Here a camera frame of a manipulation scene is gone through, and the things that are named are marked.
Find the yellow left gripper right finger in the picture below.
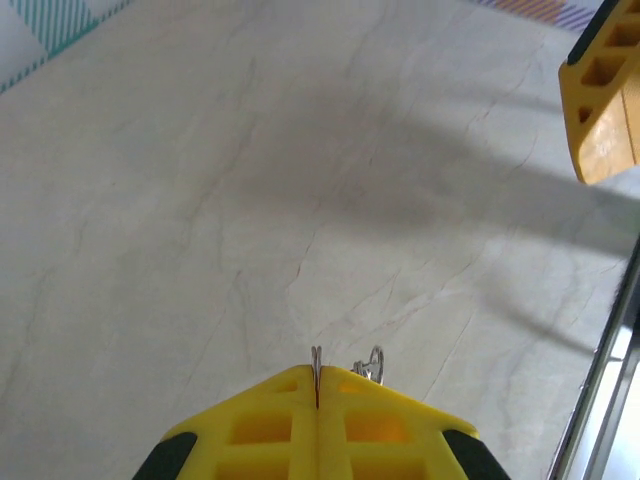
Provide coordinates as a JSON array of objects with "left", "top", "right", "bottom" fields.
[{"left": 318, "top": 366, "right": 509, "bottom": 480}]

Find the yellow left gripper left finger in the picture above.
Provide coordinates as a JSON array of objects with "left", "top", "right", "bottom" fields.
[{"left": 132, "top": 364, "right": 320, "bottom": 480}]

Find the silver key bunch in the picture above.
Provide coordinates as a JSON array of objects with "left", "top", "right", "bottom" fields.
[{"left": 351, "top": 345, "right": 387, "bottom": 387}]

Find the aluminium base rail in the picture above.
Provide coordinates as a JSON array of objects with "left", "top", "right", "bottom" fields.
[{"left": 544, "top": 234, "right": 640, "bottom": 480}]

